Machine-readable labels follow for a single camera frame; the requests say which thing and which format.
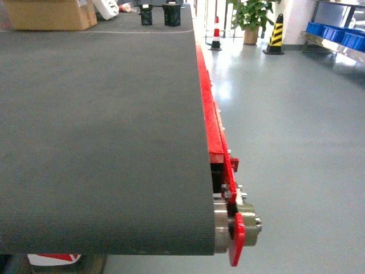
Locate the steel shelf rack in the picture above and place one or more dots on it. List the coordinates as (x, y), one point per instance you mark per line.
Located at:
(338, 39)

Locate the red white traffic cone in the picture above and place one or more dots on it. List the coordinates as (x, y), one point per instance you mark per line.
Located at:
(215, 44)

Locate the black mesh holder right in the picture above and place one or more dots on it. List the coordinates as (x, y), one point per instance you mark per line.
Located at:
(172, 14)

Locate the black mesh holder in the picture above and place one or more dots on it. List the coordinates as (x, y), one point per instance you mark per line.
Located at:
(172, 14)
(146, 14)

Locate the yellow black traffic cone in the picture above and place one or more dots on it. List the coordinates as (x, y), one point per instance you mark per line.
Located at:
(275, 43)

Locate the black mesh holder left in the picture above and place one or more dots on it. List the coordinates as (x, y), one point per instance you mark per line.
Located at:
(146, 14)

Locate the potted green plant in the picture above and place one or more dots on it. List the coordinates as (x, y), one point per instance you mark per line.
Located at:
(251, 16)

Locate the large open cardboard box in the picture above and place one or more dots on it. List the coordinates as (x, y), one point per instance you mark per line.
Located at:
(60, 15)

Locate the red conveyor frame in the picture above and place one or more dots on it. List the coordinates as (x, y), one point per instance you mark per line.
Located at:
(237, 224)

